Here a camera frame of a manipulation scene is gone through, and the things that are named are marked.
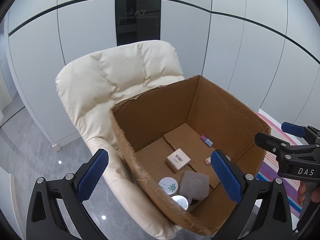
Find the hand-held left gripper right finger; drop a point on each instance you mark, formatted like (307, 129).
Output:
(226, 177)

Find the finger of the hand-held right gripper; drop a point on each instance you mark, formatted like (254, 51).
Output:
(272, 145)
(292, 128)

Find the cream padded chair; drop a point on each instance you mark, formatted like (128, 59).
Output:
(112, 80)

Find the black glass wall panel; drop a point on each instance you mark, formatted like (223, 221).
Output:
(137, 5)

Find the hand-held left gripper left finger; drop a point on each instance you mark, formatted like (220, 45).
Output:
(93, 175)

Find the brown cardboard box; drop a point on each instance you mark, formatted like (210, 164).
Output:
(155, 120)

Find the translucent plastic container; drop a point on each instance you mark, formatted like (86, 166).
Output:
(194, 185)

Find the red metal can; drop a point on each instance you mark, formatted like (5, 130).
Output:
(180, 201)

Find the striped table cloth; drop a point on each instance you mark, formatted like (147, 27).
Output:
(271, 162)

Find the small purple bottle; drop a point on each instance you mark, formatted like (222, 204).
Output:
(207, 140)

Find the person's right hand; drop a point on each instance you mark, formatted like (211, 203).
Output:
(303, 192)

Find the small peach bottle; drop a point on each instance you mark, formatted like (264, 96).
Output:
(207, 160)

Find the small white carton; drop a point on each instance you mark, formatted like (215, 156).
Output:
(178, 160)

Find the white round jar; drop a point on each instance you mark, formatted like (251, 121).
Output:
(168, 185)

